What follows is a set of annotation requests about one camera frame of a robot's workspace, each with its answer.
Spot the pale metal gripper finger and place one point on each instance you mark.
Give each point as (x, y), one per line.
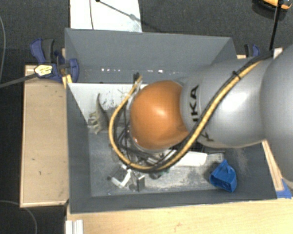
(119, 171)
(140, 183)

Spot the white flat block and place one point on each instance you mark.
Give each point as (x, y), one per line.
(194, 158)

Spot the grey toy animal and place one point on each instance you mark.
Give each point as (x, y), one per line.
(100, 117)

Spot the blue crumpled cloth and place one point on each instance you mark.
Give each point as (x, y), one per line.
(223, 178)

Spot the pale wood board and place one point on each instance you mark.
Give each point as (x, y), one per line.
(44, 140)

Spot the grey metal bin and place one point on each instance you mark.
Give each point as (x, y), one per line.
(100, 50)

